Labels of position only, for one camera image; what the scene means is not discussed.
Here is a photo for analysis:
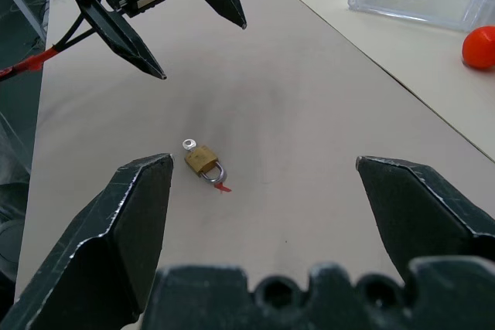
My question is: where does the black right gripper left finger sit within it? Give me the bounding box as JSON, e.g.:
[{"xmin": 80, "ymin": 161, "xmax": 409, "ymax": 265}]
[{"xmin": 0, "ymin": 152, "xmax": 175, "ymax": 330}]

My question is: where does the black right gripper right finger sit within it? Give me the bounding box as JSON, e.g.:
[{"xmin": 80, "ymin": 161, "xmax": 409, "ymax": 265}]
[{"xmin": 355, "ymin": 155, "xmax": 495, "ymax": 283}]

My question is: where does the brass padlock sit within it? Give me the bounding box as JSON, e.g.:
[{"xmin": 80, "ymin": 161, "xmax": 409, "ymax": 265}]
[{"xmin": 184, "ymin": 145, "xmax": 227, "ymax": 186}]

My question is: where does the orange ball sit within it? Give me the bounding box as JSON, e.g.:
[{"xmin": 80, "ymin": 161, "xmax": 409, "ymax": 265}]
[{"xmin": 461, "ymin": 25, "xmax": 495, "ymax": 72}]

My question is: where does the black cable with red tape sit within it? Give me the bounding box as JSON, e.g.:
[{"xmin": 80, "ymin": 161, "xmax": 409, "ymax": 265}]
[{"xmin": 0, "ymin": 12, "xmax": 96, "ymax": 82}]

